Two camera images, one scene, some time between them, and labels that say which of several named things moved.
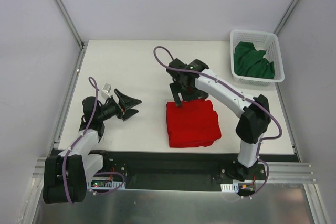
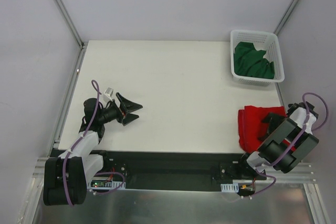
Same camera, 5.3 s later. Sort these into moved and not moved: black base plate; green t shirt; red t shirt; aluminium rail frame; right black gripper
Moved: right black gripper; red t shirt
Not moved: black base plate; aluminium rail frame; green t shirt
